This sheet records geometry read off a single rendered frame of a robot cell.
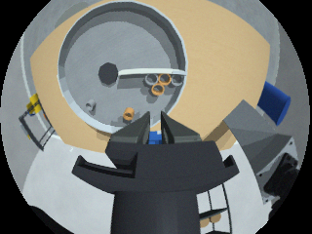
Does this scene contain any blue crate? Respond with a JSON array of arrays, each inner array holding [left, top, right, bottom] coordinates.
[[149, 131, 162, 144]]

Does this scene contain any grey metal bushing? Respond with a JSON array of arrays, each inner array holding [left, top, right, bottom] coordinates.
[[85, 99, 96, 110], [171, 74, 183, 86], [145, 73, 158, 85]]

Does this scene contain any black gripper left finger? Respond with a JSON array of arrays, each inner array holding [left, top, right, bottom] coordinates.
[[109, 111, 150, 144]]

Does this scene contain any bronze bushing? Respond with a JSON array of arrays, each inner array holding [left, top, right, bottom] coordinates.
[[123, 107, 135, 120], [158, 73, 172, 85], [152, 81, 164, 96]]

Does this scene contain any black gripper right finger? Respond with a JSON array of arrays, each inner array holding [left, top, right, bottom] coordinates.
[[161, 111, 202, 144]]

